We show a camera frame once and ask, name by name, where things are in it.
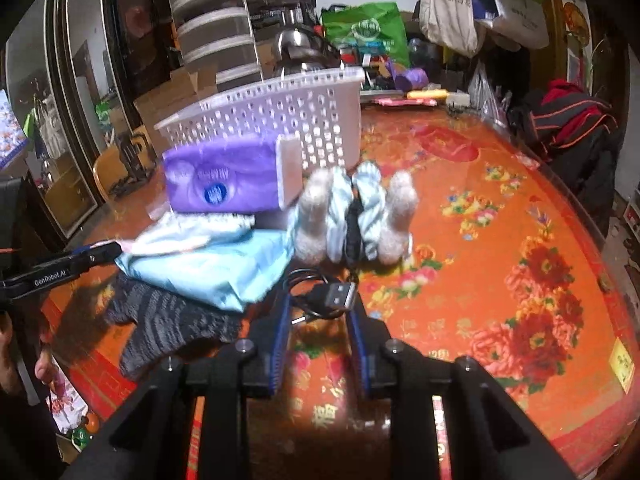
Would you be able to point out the grey white drawer tower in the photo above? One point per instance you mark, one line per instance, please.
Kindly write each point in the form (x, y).
(217, 35)

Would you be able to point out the green shopping bag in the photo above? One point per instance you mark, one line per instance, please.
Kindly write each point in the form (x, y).
(376, 26)

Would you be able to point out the yellow handled tool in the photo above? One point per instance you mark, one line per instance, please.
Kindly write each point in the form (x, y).
(429, 94)

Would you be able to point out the person's left hand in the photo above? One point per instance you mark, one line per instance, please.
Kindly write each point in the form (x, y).
(20, 368)

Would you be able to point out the purple plastic cup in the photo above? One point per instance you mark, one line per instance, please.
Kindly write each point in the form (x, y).
(408, 80)

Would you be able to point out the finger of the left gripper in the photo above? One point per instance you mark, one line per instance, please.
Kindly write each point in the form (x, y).
(99, 253)
(44, 277)

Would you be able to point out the beige canvas tote bag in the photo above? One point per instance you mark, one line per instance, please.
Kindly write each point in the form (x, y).
(451, 24)

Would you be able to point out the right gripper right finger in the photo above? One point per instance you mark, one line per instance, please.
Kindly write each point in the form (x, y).
(375, 372)

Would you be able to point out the stainless steel kettle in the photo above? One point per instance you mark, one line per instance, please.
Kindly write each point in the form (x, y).
(299, 48)

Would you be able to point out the white blue bag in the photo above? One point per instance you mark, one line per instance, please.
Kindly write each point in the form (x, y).
(521, 21)

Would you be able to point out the cardboard box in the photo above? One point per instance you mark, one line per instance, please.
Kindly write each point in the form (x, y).
(181, 90)

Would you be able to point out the purple tissue pack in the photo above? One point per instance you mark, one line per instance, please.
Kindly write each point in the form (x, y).
(234, 175)

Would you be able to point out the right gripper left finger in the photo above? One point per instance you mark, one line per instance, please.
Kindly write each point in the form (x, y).
(269, 334)

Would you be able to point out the black device on chair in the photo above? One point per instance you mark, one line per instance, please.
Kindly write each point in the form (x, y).
(134, 153)

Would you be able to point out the white perforated plastic basket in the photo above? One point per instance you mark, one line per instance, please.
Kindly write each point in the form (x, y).
(321, 108)

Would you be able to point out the yellow wooden chair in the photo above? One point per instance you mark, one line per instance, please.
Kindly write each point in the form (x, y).
(107, 170)

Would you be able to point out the light blue package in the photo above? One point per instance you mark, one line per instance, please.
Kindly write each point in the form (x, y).
(227, 274)

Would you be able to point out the red black jacket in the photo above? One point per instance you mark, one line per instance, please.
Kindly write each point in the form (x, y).
(577, 136)

